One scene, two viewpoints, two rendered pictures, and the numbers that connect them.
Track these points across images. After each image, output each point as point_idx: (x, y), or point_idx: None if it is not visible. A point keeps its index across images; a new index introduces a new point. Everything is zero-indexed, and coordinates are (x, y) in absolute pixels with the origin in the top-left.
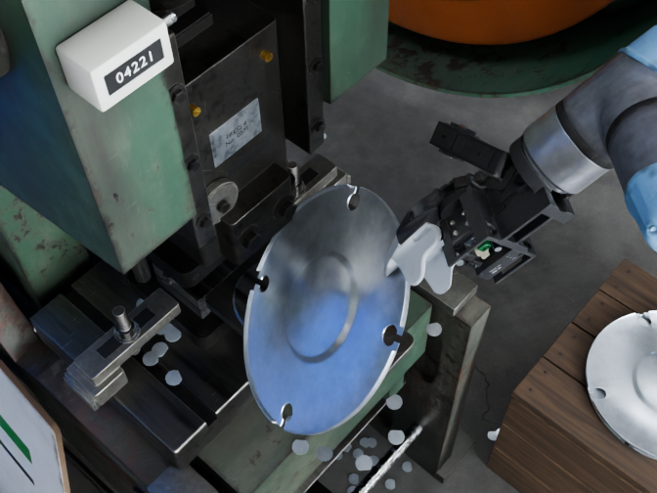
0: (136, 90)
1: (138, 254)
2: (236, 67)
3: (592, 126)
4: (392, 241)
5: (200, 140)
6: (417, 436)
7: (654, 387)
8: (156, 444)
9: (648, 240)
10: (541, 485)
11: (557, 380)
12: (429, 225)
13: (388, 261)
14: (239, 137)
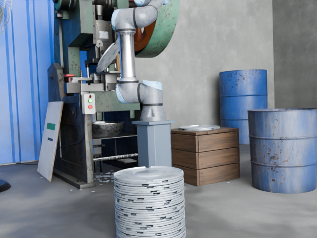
0: (88, 6)
1: (83, 31)
2: (104, 23)
3: (137, 6)
4: None
5: (97, 30)
6: None
7: (195, 126)
8: None
9: (134, 0)
10: (172, 165)
11: (173, 129)
12: None
13: (117, 38)
14: (104, 36)
